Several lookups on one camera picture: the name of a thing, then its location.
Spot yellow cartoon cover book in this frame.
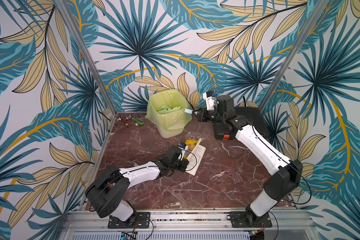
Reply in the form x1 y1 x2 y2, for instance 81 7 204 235
184 139 206 176

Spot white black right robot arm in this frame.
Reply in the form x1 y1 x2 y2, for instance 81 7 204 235
193 91 303 229

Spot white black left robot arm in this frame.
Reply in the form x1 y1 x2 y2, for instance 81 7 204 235
85 146 189 223

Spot black plastic tool case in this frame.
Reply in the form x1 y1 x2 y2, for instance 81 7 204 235
212 107 270 141

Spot green paper scraps in bin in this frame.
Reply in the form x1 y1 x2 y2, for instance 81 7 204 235
157 105 182 115

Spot white bin with green bag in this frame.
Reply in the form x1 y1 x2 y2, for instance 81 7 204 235
146 90 192 139

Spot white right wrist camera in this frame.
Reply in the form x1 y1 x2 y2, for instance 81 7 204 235
202 91 217 111

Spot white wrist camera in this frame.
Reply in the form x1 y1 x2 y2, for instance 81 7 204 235
202 91 217 111
178 142 189 158

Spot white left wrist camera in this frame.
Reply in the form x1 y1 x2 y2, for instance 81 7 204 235
178 142 189 158

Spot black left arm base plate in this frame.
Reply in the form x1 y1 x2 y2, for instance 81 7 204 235
108 212 151 229

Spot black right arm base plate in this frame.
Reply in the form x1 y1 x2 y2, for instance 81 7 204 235
227 212 273 229

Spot aluminium mounting rail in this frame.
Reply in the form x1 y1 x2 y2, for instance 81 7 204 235
59 207 320 240

